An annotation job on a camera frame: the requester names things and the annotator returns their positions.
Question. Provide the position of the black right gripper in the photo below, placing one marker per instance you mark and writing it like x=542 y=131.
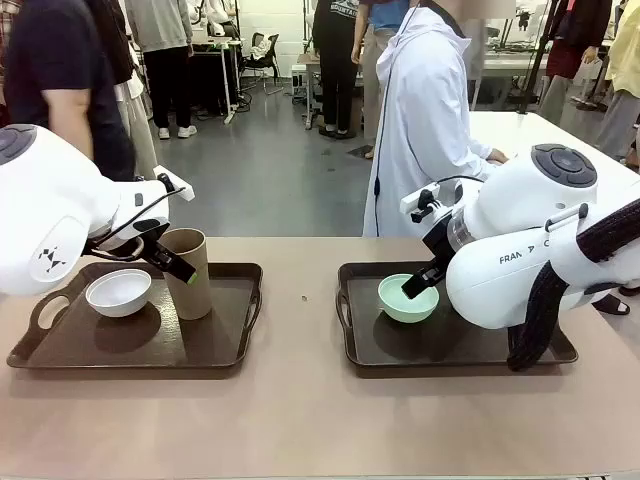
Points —
x=439 y=245

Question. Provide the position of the person's right forearm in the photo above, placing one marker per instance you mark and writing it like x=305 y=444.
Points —
x=465 y=152

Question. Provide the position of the pale green bowl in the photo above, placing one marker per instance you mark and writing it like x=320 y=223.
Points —
x=400 y=310

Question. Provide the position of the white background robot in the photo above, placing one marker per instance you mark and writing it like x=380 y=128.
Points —
x=215 y=15

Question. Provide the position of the person in dark red top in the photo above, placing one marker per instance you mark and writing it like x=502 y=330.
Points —
x=575 y=40

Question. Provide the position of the person in grey shirt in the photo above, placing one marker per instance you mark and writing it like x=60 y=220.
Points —
x=165 y=25

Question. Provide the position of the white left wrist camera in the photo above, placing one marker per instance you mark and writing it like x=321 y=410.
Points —
x=181 y=191

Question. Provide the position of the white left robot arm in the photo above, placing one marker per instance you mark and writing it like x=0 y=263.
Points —
x=50 y=200

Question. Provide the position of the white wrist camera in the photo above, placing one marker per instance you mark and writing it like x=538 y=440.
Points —
x=181 y=191
x=417 y=199

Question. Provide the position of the person in blue shirt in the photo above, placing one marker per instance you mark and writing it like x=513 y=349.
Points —
x=385 y=12

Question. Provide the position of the person's right hand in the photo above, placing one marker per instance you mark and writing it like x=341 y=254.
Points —
x=497 y=156

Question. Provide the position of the foot in black sandal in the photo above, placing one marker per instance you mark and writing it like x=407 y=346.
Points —
x=612 y=304

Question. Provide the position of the black office chair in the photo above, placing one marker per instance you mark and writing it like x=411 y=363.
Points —
x=262 y=55

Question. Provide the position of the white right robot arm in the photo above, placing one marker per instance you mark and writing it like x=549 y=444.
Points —
x=525 y=240

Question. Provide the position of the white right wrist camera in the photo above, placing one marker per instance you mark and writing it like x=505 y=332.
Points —
x=417 y=199

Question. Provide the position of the dark brown serving tray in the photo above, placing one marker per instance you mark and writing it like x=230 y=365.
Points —
x=220 y=335
x=400 y=345

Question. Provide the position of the person in plaid shirt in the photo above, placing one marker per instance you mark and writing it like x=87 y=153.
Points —
x=4 y=40

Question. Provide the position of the desk with white legs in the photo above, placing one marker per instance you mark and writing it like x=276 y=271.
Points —
x=220 y=75

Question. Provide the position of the black pole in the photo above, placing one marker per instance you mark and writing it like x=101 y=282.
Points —
x=532 y=65

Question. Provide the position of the white bowl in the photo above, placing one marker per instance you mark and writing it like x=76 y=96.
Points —
x=117 y=295

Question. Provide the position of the person in yellow shirt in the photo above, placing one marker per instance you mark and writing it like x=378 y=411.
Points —
x=625 y=50

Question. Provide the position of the small wooden desk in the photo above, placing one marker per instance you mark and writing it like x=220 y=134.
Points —
x=305 y=62

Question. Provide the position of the tall brown cup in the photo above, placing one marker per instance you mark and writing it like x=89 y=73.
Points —
x=192 y=300

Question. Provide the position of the grey workbench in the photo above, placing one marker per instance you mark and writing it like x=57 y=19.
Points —
x=505 y=65

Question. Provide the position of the person in black T-shirt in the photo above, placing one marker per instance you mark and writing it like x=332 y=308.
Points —
x=337 y=50

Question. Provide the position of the person in white hooded coat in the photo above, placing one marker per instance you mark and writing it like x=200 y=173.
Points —
x=425 y=125

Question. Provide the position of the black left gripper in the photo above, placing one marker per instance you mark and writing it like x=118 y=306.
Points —
x=145 y=227

